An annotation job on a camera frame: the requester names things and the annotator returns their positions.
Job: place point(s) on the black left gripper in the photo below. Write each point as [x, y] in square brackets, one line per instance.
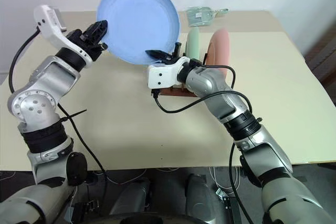
[78, 36]

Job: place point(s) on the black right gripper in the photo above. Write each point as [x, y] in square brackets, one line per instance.
[172, 57]

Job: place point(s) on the blue plate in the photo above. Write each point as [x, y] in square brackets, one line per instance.
[139, 22]

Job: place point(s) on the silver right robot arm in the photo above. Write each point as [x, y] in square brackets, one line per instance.
[262, 150]

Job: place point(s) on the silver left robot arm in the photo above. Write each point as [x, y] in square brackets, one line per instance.
[39, 77]

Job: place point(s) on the wooden dish rack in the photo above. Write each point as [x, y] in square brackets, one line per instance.
[170, 92]

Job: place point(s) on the green plate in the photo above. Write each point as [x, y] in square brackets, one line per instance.
[193, 43]

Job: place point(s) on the light green dustpan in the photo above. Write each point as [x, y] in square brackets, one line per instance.
[197, 15]

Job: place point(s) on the pink plate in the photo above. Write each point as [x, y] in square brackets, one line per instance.
[219, 48]

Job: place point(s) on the cream table cover board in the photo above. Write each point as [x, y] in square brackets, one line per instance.
[118, 119]

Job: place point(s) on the black zip tie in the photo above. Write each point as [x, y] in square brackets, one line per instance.
[76, 114]

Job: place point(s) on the dark grey rounded shape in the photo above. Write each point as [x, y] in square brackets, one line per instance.
[130, 195]
[202, 195]

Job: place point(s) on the dark brown furniture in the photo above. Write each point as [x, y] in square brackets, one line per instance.
[325, 58]

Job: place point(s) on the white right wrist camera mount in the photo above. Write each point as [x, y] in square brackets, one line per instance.
[162, 75]

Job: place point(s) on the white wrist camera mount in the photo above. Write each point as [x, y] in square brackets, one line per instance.
[50, 24]
[162, 75]

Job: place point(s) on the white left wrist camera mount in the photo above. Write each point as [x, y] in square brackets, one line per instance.
[50, 24]

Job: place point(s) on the black metal bracket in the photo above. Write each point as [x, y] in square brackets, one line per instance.
[231, 205]
[88, 205]

